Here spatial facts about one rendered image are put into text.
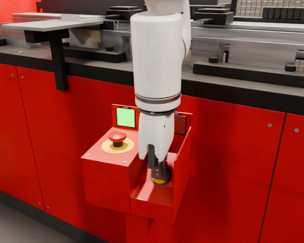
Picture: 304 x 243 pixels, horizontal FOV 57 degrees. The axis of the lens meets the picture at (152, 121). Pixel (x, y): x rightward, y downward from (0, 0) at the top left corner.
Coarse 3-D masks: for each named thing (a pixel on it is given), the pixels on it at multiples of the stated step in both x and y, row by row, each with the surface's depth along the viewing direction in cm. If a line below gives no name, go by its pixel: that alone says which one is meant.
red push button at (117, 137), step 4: (112, 132) 61; (116, 132) 61; (120, 132) 61; (108, 136) 61; (112, 136) 60; (116, 136) 60; (120, 136) 60; (124, 136) 60; (112, 140) 59; (116, 140) 59; (120, 140) 59; (116, 144) 61; (120, 144) 61
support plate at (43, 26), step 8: (8, 24) 86; (16, 24) 86; (24, 24) 86; (32, 24) 86; (40, 24) 86; (48, 24) 86; (56, 24) 86; (64, 24) 86; (72, 24) 86; (80, 24) 88; (88, 24) 92; (96, 24) 95
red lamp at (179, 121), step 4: (176, 116) 64; (180, 116) 64; (184, 116) 63; (176, 120) 64; (180, 120) 64; (184, 120) 64; (176, 124) 65; (180, 124) 64; (184, 124) 64; (176, 128) 65; (180, 128) 65; (184, 128) 65; (176, 132) 66; (180, 132) 65; (184, 132) 65
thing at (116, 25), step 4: (100, 20) 99; (104, 20) 98; (108, 20) 99; (112, 20) 99; (116, 20) 98; (100, 24) 99; (104, 24) 98; (108, 24) 97; (112, 24) 97; (116, 24) 98; (100, 28) 100; (104, 28) 99; (108, 28) 98; (112, 28) 97; (116, 28) 98
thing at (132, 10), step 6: (120, 6) 122; (126, 6) 122; (108, 12) 119; (114, 12) 117; (120, 12) 116; (126, 12) 115; (132, 12) 116; (138, 12) 120; (108, 18) 120; (114, 18) 118; (120, 18) 117; (126, 18) 116
